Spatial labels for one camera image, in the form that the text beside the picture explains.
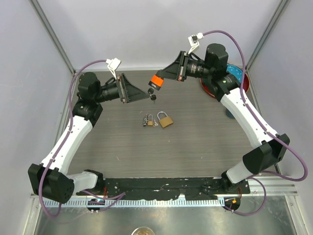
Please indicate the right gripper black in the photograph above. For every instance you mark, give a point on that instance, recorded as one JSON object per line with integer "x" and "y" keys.
{"x": 177, "y": 71}

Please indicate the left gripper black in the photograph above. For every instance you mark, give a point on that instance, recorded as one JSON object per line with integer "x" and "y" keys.
{"x": 129, "y": 93}

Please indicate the orange black padlock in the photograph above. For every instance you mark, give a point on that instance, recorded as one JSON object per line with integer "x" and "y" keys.
{"x": 156, "y": 82}

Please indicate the small brass padlock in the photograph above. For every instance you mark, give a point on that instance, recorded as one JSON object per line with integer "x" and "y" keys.
{"x": 150, "y": 120}

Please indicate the large brass padlock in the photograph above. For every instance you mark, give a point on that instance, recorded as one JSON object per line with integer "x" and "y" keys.
{"x": 165, "y": 121}

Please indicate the small padlock key bunch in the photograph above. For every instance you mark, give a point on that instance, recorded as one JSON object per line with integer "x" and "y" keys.
{"x": 145, "y": 120}

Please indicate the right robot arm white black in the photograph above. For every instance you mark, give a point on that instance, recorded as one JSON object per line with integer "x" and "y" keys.
{"x": 268, "y": 146}

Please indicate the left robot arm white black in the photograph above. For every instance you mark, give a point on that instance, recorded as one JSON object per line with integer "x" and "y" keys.
{"x": 50, "y": 179}

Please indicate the blue dotted plate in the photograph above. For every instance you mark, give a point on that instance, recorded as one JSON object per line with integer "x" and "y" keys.
{"x": 235, "y": 71}

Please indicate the dark blue mug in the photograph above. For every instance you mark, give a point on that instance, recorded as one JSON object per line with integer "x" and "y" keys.
{"x": 229, "y": 114}

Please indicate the red round tray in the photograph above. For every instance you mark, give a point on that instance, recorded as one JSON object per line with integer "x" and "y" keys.
{"x": 246, "y": 86}

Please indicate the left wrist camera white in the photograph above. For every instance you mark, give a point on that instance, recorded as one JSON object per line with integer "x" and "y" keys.
{"x": 112, "y": 65}

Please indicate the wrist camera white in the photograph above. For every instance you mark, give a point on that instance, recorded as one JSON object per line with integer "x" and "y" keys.
{"x": 194, "y": 42}
{"x": 112, "y": 65}

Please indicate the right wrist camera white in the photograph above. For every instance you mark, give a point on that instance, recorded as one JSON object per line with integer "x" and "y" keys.
{"x": 194, "y": 42}

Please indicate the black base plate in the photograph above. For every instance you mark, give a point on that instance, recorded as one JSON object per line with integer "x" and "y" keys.
{"x": 165, "y": 189}

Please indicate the white slotted cable duct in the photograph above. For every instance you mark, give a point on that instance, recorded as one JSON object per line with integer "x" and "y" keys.
{"x": 181, "y": 202}

